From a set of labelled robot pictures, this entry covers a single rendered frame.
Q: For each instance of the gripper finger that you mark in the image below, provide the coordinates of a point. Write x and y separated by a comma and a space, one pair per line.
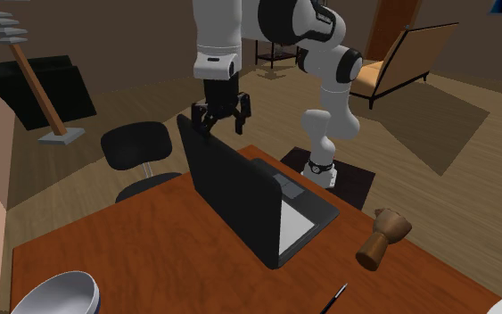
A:
200, 117
242, 111

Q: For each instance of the brown wooden door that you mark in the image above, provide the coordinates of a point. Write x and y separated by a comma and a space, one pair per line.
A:
389, 26

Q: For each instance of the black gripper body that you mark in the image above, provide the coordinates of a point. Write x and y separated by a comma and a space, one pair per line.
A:
221, 95

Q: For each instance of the dark small side table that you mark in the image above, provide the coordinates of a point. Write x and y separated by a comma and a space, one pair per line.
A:
276, 55

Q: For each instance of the black cabinet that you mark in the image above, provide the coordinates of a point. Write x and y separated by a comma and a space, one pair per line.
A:
59, 91

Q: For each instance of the black open laptop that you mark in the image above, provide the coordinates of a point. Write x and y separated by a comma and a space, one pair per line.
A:
233, 191

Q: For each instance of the brown wooden desk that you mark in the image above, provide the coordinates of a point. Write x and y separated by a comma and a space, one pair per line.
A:
168, 256

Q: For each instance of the brown wooden goblet-shaped object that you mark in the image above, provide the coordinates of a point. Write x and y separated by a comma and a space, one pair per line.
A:
381, 243

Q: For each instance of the brown rug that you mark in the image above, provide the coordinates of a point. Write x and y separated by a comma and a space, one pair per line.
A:
433, 126

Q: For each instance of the wooden pole lamp grey base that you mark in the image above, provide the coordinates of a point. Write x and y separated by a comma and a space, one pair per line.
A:
33, 80

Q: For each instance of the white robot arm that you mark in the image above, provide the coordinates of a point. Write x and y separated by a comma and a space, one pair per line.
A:
331, 108

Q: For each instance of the black pen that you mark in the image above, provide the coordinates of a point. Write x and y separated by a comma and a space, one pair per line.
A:
334, 299

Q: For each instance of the white bowl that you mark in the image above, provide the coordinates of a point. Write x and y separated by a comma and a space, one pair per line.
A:
66, 295

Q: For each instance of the tan armchair black frame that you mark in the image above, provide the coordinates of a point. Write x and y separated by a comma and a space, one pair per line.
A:
411, 61

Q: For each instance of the black office chair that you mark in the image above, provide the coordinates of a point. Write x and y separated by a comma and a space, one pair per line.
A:
135, 145

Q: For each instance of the dark robot stand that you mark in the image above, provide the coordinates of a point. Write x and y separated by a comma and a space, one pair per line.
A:
357, 182

